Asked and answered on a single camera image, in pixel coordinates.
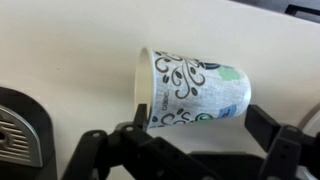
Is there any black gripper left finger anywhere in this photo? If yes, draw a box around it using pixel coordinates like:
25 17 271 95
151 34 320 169
61 103 215 180

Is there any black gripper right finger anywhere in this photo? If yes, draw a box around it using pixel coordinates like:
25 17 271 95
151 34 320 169
244 104 320 180

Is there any patterned paper coffee cup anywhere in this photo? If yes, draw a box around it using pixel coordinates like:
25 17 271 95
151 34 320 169
134 46 252 130

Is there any black silver coffee machine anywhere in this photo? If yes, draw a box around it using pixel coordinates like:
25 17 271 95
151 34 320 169
0 86 59 180

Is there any round white tray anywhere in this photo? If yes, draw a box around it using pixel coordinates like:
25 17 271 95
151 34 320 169
300 107 320 138

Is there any black cabinet handle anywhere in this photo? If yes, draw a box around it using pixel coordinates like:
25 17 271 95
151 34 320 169
284 3 320 18

